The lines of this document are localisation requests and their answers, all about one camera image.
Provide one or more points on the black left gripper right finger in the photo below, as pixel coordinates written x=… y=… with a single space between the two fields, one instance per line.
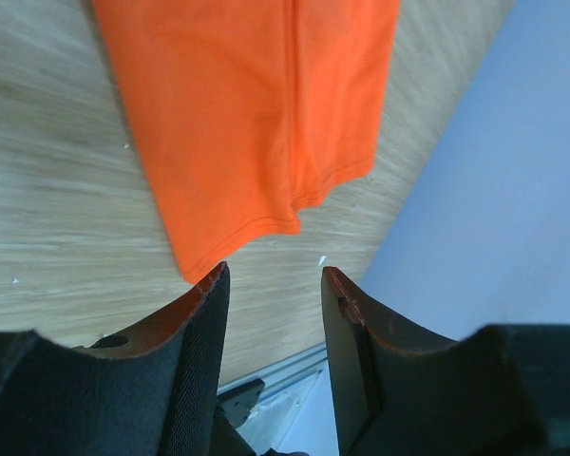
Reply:
x=401 y=389

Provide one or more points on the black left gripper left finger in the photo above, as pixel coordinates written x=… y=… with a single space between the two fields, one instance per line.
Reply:
x=149 y=389

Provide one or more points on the orange t-shirt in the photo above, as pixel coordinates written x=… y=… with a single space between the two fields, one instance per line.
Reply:
x=244 y=113

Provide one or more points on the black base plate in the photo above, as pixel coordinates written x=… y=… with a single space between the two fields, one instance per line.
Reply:
x=232 y=411

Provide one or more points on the aluminium frame rail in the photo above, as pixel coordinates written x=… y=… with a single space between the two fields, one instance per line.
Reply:
x=288 y=383

